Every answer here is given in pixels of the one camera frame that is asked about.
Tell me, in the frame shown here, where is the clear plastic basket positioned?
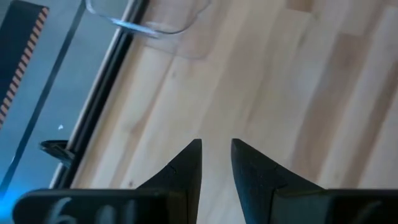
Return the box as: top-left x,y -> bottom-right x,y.
83,0 -> 213,60

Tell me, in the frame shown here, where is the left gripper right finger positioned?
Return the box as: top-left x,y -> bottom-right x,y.
230,138 -> 398,224

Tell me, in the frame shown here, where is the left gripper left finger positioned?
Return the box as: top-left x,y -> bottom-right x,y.
11,138 -> 203,224

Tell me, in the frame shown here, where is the black hazard-striped floor mat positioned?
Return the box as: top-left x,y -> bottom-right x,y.
0,0 -> 50,130

